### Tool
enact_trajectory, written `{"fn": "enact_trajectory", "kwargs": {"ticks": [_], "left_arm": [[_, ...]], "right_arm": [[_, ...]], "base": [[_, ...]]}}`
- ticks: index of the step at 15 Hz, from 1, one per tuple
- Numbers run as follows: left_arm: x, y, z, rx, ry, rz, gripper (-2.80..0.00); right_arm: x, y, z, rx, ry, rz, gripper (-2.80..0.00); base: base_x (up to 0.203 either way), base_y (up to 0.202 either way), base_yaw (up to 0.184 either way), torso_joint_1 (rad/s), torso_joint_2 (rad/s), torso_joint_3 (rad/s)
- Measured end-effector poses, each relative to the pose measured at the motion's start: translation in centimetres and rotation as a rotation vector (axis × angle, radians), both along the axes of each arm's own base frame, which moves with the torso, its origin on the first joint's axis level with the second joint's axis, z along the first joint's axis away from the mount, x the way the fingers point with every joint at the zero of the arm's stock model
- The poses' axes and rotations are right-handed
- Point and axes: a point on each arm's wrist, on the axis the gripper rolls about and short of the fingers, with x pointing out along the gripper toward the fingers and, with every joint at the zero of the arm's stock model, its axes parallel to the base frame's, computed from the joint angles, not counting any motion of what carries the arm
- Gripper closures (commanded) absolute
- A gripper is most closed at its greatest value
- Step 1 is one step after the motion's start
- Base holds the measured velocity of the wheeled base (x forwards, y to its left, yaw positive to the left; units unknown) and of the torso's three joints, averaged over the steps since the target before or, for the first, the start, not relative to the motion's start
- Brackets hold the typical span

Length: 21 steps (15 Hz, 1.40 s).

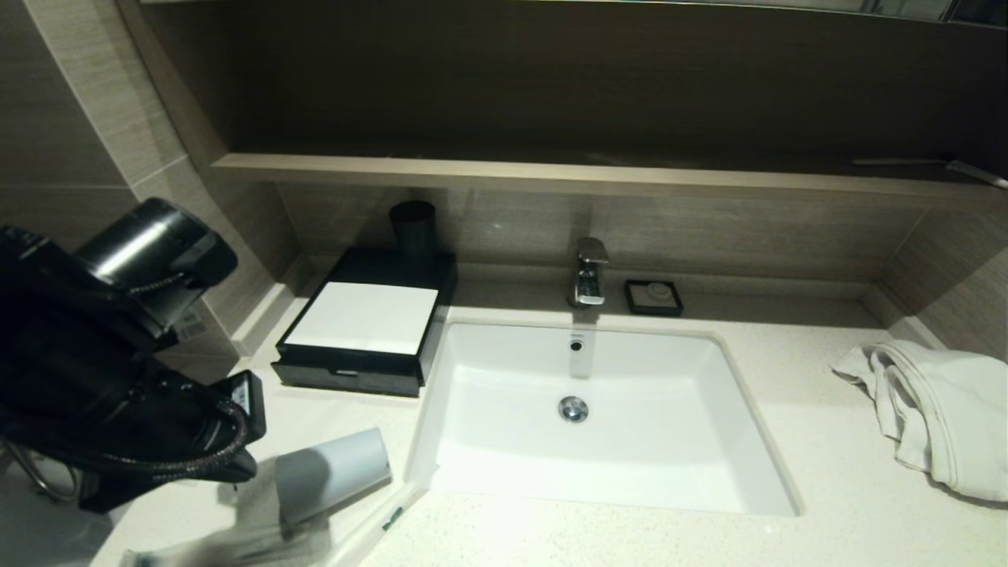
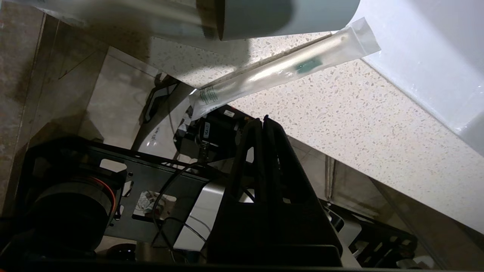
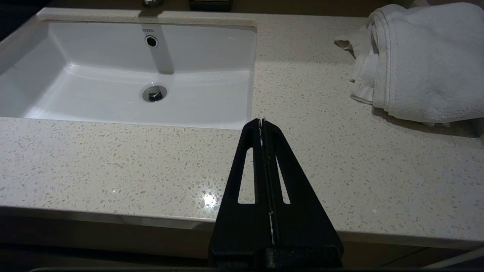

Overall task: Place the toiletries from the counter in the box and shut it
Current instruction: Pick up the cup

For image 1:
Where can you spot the white crumpled towel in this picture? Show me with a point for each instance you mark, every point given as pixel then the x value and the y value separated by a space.
pixel 945 409

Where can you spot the black plastic cup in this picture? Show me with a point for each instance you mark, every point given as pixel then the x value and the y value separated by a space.
pixel 413 232

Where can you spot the black drawer amenity box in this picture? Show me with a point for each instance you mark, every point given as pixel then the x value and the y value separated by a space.
pixel 362 376

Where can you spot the grey plastic cup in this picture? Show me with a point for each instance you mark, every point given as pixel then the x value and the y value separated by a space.
pixel 350 465

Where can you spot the chrome faucet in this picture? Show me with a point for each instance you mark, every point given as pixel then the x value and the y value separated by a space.
pixel 589 276

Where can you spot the wooden wall shelf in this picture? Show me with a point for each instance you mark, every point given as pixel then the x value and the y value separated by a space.
pixel 551 177

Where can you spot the round white soap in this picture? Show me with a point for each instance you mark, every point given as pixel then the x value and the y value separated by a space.
pixel 657 295

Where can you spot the white ceramic sink basin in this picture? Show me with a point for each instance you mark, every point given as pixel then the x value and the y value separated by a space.
pixel 669 425

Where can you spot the long clear wrapped packet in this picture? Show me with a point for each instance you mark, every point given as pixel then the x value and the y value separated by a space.
pixel 236 547

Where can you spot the grey wrapped shelf item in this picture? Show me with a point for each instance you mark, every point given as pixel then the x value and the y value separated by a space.
pixel 976 173

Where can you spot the chrome sink drain plug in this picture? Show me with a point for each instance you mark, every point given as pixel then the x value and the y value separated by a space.
pixel 573 409

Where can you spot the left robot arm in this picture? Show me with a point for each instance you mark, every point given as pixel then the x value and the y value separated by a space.
pixel 47 339

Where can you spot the black square soap dish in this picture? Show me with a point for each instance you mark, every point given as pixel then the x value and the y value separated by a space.
pixel 631 305

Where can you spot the wrapped toothbrush with green mark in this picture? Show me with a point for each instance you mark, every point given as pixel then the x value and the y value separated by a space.
pixel 378 524

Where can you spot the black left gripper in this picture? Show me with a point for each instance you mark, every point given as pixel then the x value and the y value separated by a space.
pixel 197 425

